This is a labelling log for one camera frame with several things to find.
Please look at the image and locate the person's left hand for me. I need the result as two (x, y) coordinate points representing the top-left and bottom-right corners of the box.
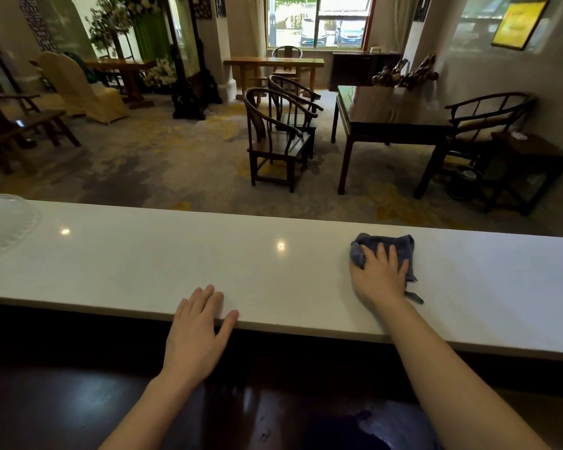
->
(161, 284), (240, 386)

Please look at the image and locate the person's right hand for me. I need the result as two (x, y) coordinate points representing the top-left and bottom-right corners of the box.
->
(349, 242), (411, 311)

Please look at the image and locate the blue-grey cleaning cloth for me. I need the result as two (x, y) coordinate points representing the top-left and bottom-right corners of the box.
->
(349, 232), (425, 305)

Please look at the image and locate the person's right forearm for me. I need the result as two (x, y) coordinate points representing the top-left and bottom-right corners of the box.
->
(374, 295), (552, 450)

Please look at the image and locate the person's left forearm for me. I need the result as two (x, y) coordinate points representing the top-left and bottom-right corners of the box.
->
(98, 374), (192, 450)

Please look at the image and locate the black waste bin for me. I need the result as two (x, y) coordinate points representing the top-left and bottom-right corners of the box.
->
(445, 165), (484, 202)

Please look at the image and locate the dark wooden square table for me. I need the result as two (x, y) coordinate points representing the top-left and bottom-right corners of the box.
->
(330, 85), (455, 200)

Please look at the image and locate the dark wooden round-back chair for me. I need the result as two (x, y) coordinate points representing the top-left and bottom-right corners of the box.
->
(243, 87), (318, 193)
(268, 74), (325, 161)
(271, 45), (304, 71)

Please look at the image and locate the dark cushioned round-back armchair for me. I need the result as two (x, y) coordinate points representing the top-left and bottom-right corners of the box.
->
(443, 92), (536, 170)

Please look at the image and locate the dark wooden side table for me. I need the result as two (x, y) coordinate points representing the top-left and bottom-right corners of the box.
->
(482, 131), (563, 217)

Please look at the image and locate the brown wood root carving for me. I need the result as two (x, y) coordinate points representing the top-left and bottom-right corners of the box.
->
(372, 53), (440, 90)

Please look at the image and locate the dark wooden sideboard cabinet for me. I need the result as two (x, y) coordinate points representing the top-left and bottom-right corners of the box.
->
(328, 51), (403, 92)

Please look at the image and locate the clear glass dish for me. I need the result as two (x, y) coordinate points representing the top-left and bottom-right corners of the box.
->
(0, 194), (42, 264)

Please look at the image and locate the light wooden long table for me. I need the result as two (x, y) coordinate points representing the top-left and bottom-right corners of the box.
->
(223, 56), (326, 102)

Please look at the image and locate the blue car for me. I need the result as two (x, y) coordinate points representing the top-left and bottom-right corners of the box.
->
(333, 20), (367, 47)

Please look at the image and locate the white flower bunch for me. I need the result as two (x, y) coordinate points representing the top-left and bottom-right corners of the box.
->
(140, 58), (179, 90)

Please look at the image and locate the white car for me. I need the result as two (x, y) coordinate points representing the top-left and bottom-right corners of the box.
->
(300, 18), (329, 47)

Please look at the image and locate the dark framed standing screen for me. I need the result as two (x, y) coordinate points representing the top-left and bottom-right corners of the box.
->
(162, 0), (223, 121)

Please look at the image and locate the red-framed window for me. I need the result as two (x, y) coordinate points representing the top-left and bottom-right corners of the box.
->
(264, 0), (377, 52)

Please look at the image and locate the dark wooden bench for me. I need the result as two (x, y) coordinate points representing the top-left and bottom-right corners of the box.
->
(0, 109), (82, 176)

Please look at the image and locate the beige fabric-covered chair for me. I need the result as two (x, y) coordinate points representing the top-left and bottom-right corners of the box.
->
(38, 52), (131, 125)

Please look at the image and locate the brown wooden table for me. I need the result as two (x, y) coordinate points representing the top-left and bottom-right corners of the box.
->
(84, 58), (157, 110)

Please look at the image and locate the yellow framed picture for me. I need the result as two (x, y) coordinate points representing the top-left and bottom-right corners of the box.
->
(491, 0), (550, 51)

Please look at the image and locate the dark wooden straight-back chair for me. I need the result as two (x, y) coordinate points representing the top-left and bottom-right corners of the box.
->
(0, 38), (42, 117)

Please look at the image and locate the tall green flower arrangement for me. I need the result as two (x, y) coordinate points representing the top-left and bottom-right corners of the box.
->
(85, 0), (170, 61)

